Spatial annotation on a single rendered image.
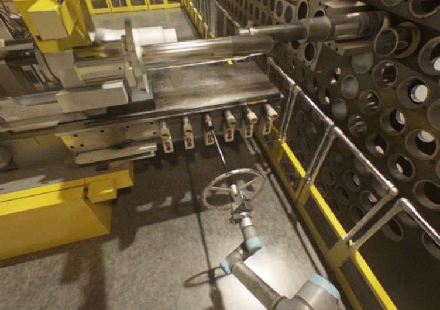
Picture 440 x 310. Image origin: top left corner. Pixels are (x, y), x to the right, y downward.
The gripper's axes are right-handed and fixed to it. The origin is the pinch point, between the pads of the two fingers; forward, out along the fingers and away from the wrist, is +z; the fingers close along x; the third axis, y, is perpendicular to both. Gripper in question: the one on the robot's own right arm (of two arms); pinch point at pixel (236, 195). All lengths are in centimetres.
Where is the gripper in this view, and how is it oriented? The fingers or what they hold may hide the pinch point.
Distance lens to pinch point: 134.5
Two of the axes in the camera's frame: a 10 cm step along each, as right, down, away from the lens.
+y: 8.2, 2.2, 5.4
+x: 5.2, -6.9, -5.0
